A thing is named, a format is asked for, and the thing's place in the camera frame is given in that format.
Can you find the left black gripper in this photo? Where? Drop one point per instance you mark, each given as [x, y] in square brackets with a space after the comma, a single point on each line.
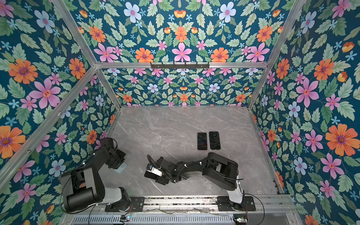
[120, 155]

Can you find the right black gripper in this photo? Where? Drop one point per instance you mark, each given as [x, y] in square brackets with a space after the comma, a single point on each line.
[161, 181]

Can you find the black phone face up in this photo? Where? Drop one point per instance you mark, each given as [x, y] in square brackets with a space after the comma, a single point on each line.
[202, 141]

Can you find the silver-edged black phone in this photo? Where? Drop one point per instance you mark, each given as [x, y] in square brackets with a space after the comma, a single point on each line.
[214, 140]

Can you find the light blue phone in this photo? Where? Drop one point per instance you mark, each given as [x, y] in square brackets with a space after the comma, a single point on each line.
[121, 168]

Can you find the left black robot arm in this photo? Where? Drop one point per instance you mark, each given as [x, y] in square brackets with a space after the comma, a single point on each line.
[83, 188]

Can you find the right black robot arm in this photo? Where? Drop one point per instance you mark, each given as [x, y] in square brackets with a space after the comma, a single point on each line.
[219, 170]

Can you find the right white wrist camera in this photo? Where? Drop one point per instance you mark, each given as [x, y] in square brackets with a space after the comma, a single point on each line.
[155, 171]

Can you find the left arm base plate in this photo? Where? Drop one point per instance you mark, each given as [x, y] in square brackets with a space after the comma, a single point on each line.
[131, 204]

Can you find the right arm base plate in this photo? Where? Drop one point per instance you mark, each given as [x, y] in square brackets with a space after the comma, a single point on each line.
[225, 205]

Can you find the white ventilated cable duct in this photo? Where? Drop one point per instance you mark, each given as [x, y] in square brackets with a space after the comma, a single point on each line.
[154, 219]

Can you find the black hook rail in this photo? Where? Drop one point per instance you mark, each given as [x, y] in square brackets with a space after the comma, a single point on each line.
[173, 65]

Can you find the aluminium frame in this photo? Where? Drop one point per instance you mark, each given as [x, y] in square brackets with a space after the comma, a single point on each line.
[67, 67]

